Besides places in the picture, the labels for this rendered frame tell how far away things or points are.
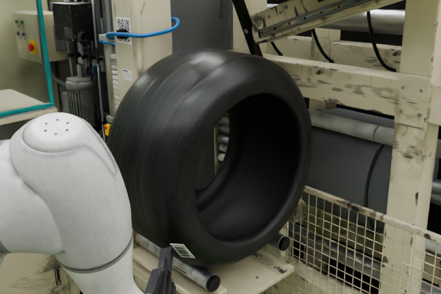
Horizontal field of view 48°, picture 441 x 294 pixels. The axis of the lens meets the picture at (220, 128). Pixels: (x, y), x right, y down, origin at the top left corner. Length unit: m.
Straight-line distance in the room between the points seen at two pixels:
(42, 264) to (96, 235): 1.21
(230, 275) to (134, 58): 0.70
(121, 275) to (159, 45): 0.92
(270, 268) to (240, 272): 0.09
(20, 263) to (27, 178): 1.22
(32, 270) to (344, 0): 1.27
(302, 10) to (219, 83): 0.44
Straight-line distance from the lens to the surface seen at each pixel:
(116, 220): 0.59
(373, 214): 1.50
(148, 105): 1.18
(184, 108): 1.12
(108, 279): 0.66
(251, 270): 1.56
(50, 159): 0.53
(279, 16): 1.55
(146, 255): 1.54
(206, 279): 1.33
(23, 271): 1.77
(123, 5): 1.47
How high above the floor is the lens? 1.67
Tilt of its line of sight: 18 degrees down
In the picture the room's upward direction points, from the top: 1 degrees counter-clockwise
